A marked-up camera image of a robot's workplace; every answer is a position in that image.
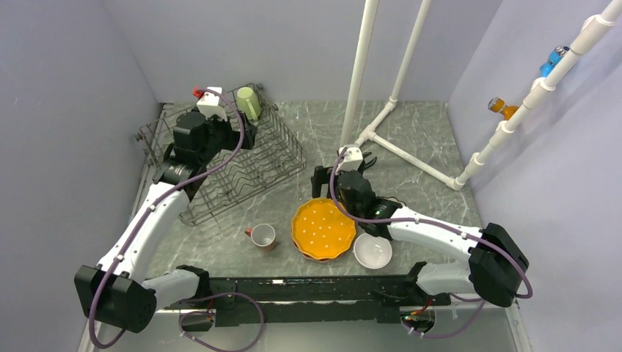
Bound white bowl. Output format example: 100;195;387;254
353;233;392;270

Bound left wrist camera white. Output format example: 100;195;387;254
193;87;228;121

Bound yellow polka dot plate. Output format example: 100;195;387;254
290;198;356;259

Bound black handled pliers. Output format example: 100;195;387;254
359;151;378;172

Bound light green mug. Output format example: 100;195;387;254
236;87;262;121

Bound red plate under yellow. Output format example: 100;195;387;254
293;242;351;263

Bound blue clamp on pipe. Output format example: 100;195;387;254
539;45;570;77

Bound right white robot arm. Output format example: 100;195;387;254
310;166;533;307

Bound orange clamp on pipe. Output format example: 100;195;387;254
488;97;519;120

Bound white PVC pipe frame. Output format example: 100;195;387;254
337;0;465;191

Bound small red-brown mug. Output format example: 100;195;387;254
244;224;276;252

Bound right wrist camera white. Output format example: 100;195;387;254
336;144;364;172

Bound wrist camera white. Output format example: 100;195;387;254
336;144;364;172
193;87;228;121

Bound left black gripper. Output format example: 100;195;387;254
198;110;257;164

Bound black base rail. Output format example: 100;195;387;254
169;275;451;327

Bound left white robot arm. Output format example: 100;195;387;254
74;109;255;347

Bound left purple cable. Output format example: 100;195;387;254
87;87;246;351

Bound white PVC pipe diagonal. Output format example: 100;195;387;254
450;1;621;191

